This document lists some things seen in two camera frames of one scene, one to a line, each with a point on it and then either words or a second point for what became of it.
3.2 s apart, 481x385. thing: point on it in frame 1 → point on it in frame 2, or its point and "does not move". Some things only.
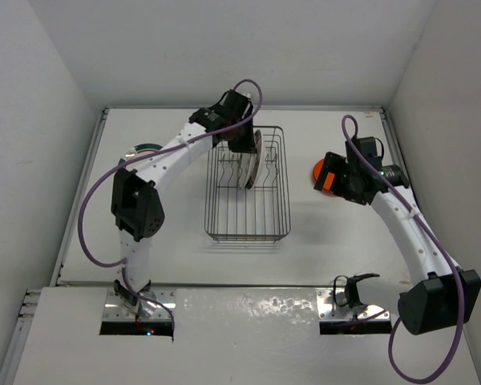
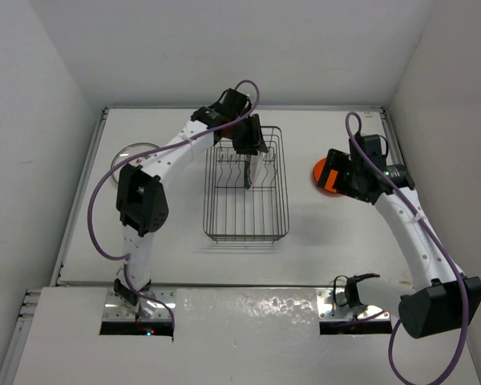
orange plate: x=317 y=172 does not move
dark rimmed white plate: x=258 y=160 does not move
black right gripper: x=336 y=164 does not move
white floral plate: x=249 y=168 → x=128 y=151
